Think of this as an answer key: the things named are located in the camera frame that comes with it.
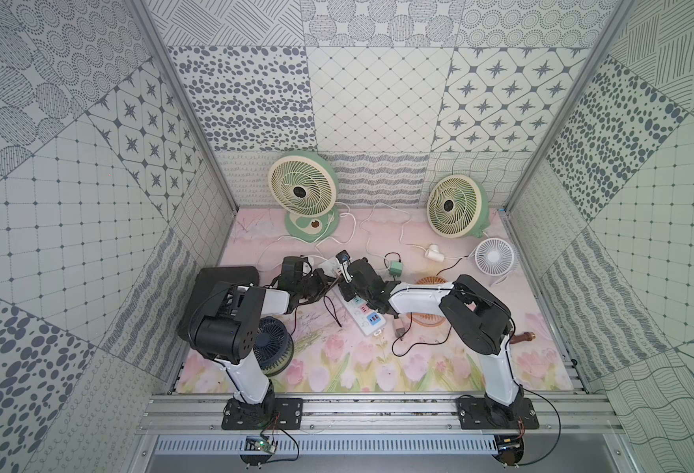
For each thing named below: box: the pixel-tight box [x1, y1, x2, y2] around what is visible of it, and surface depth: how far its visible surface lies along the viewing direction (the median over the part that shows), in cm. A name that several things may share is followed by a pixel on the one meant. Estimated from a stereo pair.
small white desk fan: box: [468, 237, 521, 287], surface depth 97 cm
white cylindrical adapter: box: [424, 243, 445, 263], surface depth 106 cm
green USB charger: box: [389, 261, 404, 277], surface depth 103 cm
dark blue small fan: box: [253, 316, 295, 378], surface depth 80 cm
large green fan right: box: [426, 174, 491, 239], surface depth 104 cm
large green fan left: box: [268, 149, 341, 244], surface depth 95 cm
